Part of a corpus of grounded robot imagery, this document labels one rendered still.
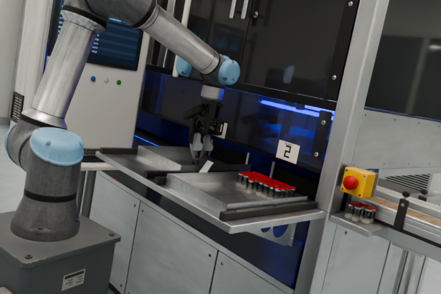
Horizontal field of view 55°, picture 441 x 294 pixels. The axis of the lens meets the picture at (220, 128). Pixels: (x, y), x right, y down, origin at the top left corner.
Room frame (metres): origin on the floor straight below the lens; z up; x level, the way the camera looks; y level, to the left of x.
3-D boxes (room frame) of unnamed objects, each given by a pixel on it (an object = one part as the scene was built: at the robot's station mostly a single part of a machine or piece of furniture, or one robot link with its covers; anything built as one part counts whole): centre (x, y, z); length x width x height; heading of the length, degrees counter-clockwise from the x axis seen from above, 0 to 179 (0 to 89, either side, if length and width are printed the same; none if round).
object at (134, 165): (1.38, 0.00, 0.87); 0.70 x 0.48 x 0.02; 44
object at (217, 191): (1.22, -0.09, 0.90); 0.34 x 0.26 x 0.04; 134
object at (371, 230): (1.23, -0.47, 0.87); 0.14 x 0.13 x 0.02; 134
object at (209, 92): (1.45, 0.05, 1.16); 0.08 x 0.08 x 0.05
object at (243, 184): (1.28, -0.15, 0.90); 0.18 x 0.02 x 0.05; 44
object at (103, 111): (1.81, 0.62, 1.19); 0.50 x 0.19 x 0.78; 134
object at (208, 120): (1.44, 0.05, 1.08); 0.09 x 0.08 x 0.12; 44
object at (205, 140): (1.46, 0.03, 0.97); 0.06 x 0.03 x 0.09; 44
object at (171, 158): (1.55, 0.07, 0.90); 0.34 x 0.26 x 0.04; 134
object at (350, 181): (1.18, -0.39, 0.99); 0.04 x 0.04 x 0.04; 44
